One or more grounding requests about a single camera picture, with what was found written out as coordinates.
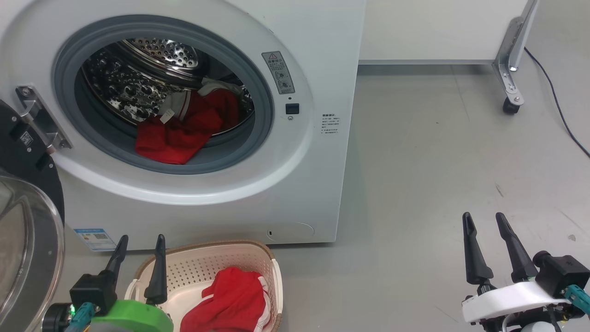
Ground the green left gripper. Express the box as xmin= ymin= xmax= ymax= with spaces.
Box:
xmin=90 ymin=234 xmax=175 ymax=332

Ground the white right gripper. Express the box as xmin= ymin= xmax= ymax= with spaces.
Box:
xmin=462 ymin=212 xmax=572 ymax=323

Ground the red garment with white stripes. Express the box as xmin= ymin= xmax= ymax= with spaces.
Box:
xmin=180 ymin=267 xmax=271 ymax=332

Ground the black round glass washer door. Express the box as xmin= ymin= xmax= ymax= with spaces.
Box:
xmin=0 ymin=99 xmax=65 ymax=332

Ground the plain red shirt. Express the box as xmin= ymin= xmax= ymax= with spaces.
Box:
xmin=135 ymin=77 xmax=245 ymax=165

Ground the cream perforated laundry basket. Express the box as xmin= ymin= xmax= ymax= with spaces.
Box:
xmin=124 ymin=240 xmax=283 ymax=332

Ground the metal door hinge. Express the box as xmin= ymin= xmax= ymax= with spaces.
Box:
xmin=15 ymin=85 xmax=73 ymax=153

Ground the perforated steel washer drum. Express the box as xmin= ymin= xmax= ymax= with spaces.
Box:
xmin=81 ymin=38 xmax=255 ymax=136

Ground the white washing machine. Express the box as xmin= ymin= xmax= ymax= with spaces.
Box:
xmin=0 ymin=0 xmax=367 ymax=252

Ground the blue energy label sticker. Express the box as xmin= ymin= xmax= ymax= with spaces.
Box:
xmin=74 ymin=227 xmax=117 ymax=252

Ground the oval drain filter cover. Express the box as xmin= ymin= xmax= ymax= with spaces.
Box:
xmin=266 ymin=222 xmax=315 ymax=242

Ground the metal leg with black caster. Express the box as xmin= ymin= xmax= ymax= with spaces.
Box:
xmin=492 ymin=0 xmax=540 ymax=115

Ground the small printed text sticker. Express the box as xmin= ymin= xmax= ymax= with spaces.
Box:
xmin=321 ymin=112 xmax=341 ymax=136

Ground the grey warning sticker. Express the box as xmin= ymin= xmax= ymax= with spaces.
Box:
xmin=262 ymin=51 xmax=295 ymax=95

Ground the teal cable connector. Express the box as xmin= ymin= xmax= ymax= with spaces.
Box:
xmin=565 ymin=285 xmax=590 ymax=314
xmin=65 ymin=302 xmax=95 ymax=332

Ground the black floor cable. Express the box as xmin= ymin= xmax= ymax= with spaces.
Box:
xmin=524 ymin=46 xmax=590 ymax=158

